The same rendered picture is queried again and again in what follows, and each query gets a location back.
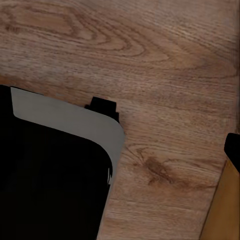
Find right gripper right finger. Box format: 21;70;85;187
224;133;240;173

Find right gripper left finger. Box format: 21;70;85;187
0;133;26;193

